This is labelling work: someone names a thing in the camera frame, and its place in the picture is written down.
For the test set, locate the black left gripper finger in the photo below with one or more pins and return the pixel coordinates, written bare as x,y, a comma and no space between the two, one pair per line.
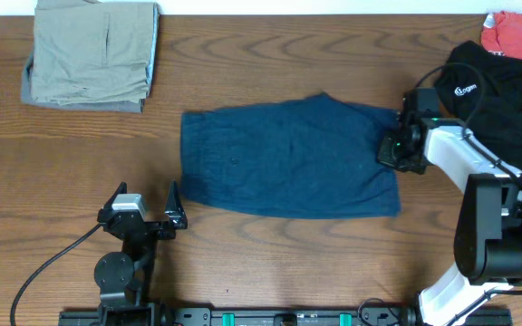
173,208
121,189

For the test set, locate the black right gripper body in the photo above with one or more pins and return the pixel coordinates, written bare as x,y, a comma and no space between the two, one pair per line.
391,154

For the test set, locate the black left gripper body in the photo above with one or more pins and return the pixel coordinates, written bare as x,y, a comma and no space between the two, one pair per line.
150,225

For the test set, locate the navy blue shorts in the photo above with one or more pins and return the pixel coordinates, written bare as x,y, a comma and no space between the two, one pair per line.
314,158

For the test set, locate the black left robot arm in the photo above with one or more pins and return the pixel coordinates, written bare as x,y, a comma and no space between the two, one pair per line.
124,277

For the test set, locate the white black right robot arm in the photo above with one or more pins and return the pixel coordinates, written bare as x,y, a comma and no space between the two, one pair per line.
487,245

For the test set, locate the black logo t-shirt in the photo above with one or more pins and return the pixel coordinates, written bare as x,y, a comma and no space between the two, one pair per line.
485,90

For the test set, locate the light blue folded garment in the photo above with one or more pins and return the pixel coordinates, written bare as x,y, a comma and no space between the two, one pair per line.
153,48

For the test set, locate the khaki folded shorts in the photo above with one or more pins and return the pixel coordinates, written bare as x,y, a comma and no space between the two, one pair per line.
91,51

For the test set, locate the red orange t-shirt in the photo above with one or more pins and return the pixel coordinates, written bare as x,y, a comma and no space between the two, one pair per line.
515,36

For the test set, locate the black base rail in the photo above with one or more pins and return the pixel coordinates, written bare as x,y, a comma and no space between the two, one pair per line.
370,314

